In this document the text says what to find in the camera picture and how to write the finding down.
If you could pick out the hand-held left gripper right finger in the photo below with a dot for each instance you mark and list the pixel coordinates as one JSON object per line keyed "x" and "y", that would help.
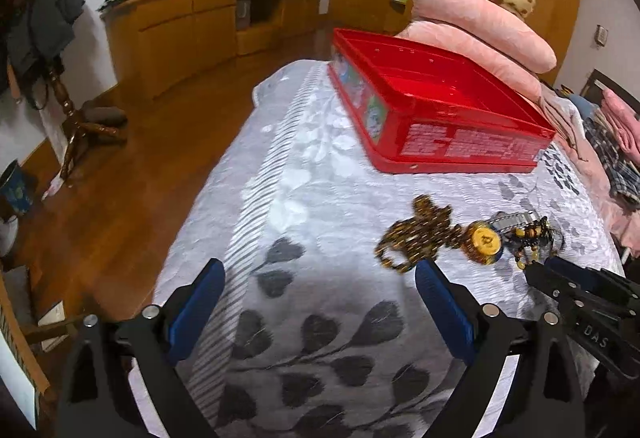
{"x": 447, "y": 313}

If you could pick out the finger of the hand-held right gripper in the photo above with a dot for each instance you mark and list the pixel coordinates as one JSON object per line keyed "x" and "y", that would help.
{"x": 550, "y": 283}
{"x": 585, "y": 274}

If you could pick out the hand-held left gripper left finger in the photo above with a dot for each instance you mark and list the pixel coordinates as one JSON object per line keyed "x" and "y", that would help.
{"x": 192, "y": 310}

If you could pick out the metal watch band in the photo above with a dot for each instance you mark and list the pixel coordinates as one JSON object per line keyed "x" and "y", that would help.
{"x": 515, "y": 219}

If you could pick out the amber disc pendant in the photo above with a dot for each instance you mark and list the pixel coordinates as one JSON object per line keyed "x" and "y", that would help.
{"x": 482, "y": 243}

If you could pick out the red tin box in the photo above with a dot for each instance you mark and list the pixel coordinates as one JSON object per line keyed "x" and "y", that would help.
{"x": 430, "y": 127}

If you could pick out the pink bedsheet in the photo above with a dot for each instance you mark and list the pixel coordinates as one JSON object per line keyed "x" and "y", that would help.
{"x": 600, "y": 183}

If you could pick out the plaid folded clothes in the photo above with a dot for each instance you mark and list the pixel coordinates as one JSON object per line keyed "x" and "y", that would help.
{"x": 617, "y": 167}

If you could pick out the grey leaf-print bedspread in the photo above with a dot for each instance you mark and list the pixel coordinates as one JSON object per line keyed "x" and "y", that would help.
{"x": 310, "y": 218}

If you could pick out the beige crumpled cloth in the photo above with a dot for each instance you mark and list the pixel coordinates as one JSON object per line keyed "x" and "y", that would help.
{"x": 565, "y": 117}

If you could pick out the pink folded blanket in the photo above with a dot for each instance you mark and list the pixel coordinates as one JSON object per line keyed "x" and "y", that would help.
{"x": 625, "y": 117}

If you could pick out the wooden chair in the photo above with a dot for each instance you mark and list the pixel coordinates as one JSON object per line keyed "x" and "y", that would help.
{"x": 25, "y": 358}

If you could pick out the dark wooden headboard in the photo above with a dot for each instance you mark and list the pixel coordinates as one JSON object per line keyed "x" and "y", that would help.
{"x": 597, "y": 85}

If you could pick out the blue patterned trash bin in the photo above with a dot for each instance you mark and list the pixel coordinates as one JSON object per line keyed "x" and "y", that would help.
{"x": 17, "y": 193}

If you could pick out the brown slippers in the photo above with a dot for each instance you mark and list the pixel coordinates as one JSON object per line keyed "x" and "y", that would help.
{"x": 102, "y": 115}

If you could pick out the pink folded quilt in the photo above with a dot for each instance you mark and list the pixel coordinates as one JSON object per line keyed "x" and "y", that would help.
{"x": 480, "y": 22}
{"x": 480, "y": 62}

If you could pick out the wooden sideboard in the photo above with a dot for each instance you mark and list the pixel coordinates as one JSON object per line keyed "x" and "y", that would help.
{"x": 175, "y": 42}

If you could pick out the grey bag in sideboard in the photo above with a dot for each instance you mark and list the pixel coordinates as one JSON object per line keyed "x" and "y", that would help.
{"x": 243, "y": 15}

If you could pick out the dark hanging coats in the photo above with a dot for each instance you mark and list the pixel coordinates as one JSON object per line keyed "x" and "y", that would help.
{"x": 45, "y": 17}

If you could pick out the small wall device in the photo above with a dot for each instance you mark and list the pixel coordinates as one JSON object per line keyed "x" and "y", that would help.
{"x": 601, "y": 35}

